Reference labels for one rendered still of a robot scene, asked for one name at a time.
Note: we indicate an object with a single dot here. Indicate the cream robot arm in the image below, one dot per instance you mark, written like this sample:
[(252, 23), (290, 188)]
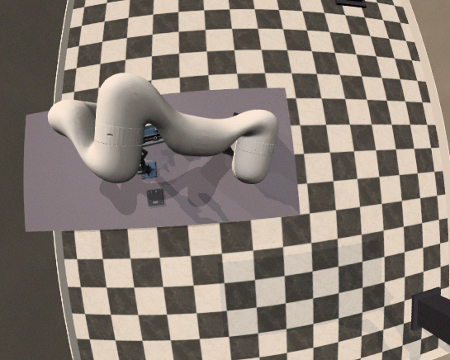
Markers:
[(127, 102)]

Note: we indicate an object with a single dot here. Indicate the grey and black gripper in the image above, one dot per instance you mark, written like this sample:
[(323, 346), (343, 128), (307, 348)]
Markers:
[(142, 163)]

